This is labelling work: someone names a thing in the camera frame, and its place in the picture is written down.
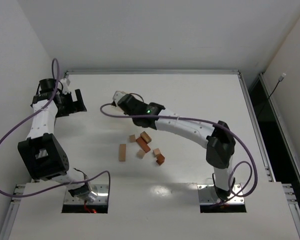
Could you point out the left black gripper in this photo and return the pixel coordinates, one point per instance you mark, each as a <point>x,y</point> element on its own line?
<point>71,105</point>

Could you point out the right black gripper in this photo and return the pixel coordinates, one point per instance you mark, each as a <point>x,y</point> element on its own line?
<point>125,100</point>

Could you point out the small light cube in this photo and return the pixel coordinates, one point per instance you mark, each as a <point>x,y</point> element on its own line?
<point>156,152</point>
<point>140,154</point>
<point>132,138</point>

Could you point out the long light wood block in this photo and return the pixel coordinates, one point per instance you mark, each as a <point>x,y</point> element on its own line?
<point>122,152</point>

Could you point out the long dark wood block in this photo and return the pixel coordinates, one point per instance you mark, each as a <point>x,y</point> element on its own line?
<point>143,145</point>

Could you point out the transparent orange plastic tray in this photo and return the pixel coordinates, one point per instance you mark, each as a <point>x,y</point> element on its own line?
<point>116,107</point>

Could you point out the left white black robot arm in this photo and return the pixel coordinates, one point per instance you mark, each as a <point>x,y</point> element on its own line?
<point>41,152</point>

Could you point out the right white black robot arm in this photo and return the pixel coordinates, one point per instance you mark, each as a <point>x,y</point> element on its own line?
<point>219,144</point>

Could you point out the small dark wood cube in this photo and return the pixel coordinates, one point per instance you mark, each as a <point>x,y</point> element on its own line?
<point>160,159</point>

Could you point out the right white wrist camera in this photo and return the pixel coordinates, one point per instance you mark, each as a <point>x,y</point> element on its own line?
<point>117,96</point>

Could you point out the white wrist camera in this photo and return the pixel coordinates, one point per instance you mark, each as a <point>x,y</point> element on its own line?
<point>117,96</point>
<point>65,82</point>

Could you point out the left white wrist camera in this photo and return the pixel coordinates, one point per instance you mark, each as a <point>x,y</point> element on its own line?
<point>65,82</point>

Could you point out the aluminium table frame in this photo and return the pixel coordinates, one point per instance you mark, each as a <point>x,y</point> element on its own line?
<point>151,202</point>

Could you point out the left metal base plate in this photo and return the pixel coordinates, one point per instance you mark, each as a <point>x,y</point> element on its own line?
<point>99,196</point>

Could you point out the metal base plate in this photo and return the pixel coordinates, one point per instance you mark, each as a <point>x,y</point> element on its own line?
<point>99,196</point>
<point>207,197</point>

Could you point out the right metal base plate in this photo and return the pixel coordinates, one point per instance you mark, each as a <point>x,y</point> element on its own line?
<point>207,197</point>

